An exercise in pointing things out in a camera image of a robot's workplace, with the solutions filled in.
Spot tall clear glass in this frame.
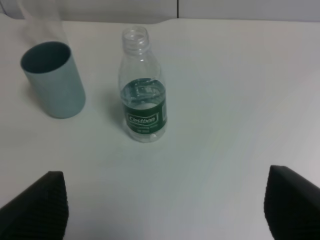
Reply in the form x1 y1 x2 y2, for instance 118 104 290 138
17 0 68 46

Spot clear bottle with green label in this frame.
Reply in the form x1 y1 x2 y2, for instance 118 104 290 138
118 26 167 143

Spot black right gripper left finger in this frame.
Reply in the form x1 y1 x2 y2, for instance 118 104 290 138
0 171 69 240

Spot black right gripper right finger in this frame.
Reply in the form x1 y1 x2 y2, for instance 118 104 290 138
263 165 320 240

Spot teal green plastic cup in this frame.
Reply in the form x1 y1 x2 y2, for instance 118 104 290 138
20 41 86 119

